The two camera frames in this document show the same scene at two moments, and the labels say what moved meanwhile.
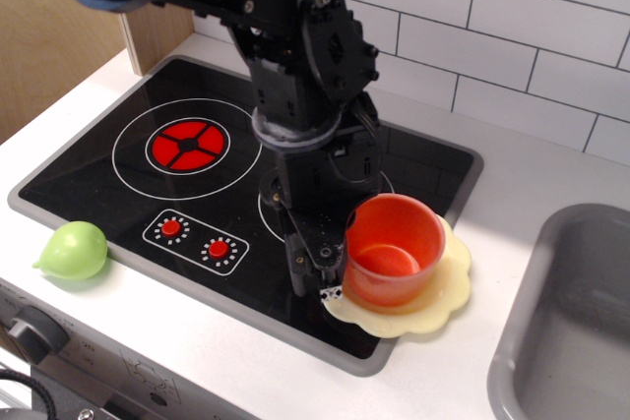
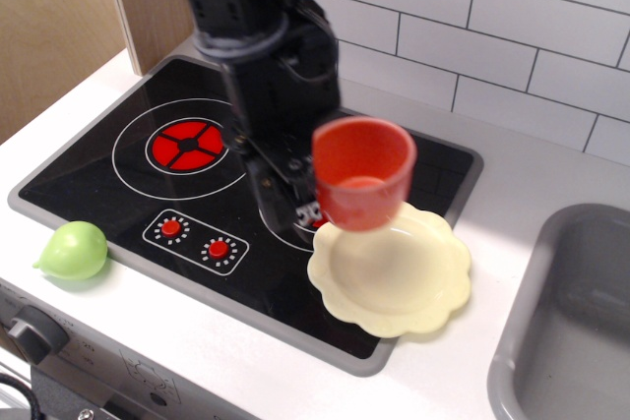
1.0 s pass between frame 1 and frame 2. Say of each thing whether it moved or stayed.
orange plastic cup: moved
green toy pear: stayed
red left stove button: stayed
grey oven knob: stayed
